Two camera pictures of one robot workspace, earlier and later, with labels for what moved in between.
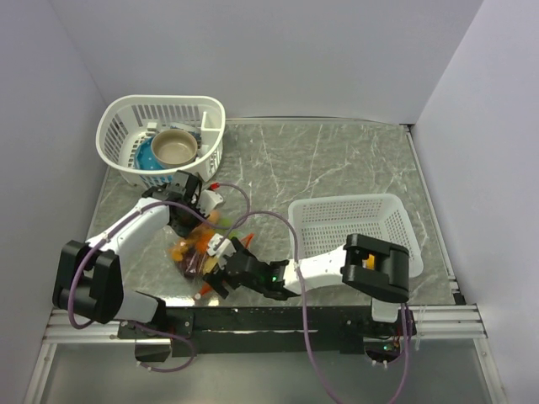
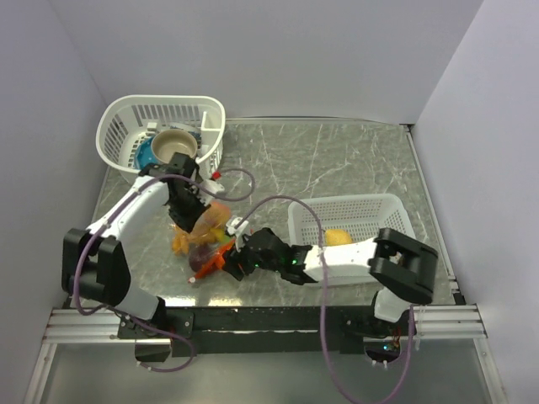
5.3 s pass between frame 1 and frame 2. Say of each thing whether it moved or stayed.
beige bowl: stayed
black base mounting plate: stayed
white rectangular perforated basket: stayed
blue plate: stayed
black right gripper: moved
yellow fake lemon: moved
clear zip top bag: moved
